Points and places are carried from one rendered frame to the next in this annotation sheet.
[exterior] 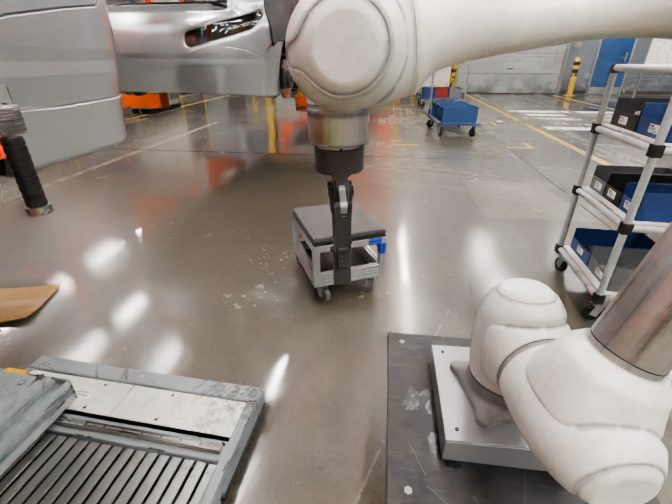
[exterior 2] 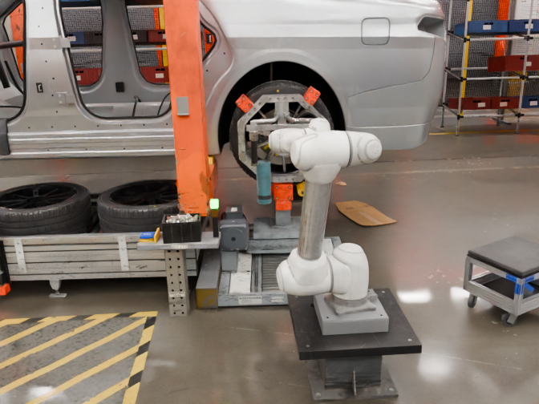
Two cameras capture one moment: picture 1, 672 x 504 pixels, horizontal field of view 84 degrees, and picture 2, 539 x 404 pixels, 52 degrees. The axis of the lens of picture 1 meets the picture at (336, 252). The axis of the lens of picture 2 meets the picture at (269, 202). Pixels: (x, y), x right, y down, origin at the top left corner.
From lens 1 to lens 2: 2.52 m
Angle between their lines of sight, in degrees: 72
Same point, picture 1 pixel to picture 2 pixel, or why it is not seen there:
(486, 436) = (318, 298)
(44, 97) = (370, 123)
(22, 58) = (366, 107)
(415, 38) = (281, 142)
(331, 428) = not seen: hidden behind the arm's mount
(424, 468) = (306, 299)
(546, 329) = (333, 256)
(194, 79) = not seen: outside the picture
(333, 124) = not seen: hidden behind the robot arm
